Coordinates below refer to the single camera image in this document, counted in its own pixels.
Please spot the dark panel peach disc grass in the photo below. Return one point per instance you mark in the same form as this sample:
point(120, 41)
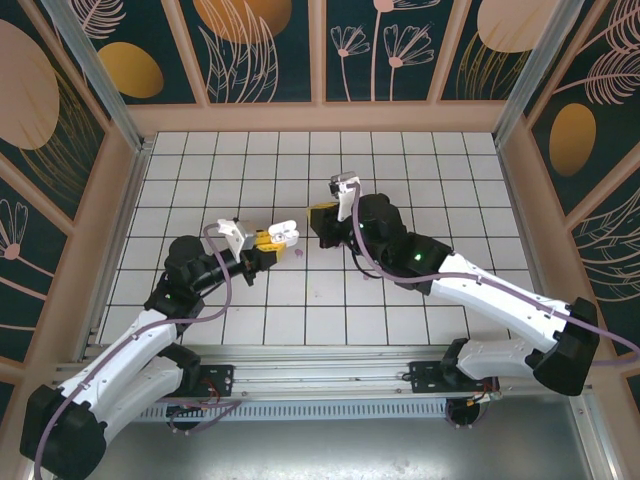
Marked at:
point(490, 65)

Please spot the grey metal sheet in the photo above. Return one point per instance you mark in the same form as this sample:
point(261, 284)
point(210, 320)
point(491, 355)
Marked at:
point(320, 450)

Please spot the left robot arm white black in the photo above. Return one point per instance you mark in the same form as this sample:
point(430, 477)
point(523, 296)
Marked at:
point(125, 380)

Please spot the dark panel feathers gold oval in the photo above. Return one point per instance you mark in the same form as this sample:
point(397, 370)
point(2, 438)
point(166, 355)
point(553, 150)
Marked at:
point(615, 65)

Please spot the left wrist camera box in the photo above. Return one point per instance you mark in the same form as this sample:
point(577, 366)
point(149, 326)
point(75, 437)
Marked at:
point(242, 235)

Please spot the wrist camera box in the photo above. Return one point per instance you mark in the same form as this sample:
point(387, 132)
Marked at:
point(345, 187)
point(242, 235)

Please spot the aluminium corner post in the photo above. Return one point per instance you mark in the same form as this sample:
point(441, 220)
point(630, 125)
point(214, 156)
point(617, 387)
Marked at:
point(532, 75)
point(109, 85)

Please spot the dark wall panel three flowers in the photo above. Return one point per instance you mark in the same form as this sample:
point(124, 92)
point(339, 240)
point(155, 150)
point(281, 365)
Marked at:
point(380, 75)

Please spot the dark panel small gold oval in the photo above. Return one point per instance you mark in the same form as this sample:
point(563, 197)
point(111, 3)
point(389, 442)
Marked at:
point(130, 70)

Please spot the dark panel leaf outlines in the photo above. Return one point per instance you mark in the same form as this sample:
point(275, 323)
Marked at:
point(610, 250)

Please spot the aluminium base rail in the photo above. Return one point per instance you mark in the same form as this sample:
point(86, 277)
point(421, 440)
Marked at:
point(320, 372)

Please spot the aluminium side rail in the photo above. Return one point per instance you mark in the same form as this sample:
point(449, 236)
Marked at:
point(517, 200)
point(119, 240)

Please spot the dark panel single flower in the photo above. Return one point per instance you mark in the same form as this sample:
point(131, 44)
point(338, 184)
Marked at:
point(25, 250)

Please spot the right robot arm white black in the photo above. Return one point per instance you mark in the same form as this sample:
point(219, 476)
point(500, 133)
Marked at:
point(500, 305)

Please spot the dark panel gold disc leaves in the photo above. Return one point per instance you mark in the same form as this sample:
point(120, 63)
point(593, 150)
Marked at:
point(240, 60)

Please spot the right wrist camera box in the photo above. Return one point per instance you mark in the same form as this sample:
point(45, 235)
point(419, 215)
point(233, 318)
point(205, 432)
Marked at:
point(345, 187)

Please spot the dark panel big peach disc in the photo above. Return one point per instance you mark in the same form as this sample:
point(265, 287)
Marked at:
point(30, 100)

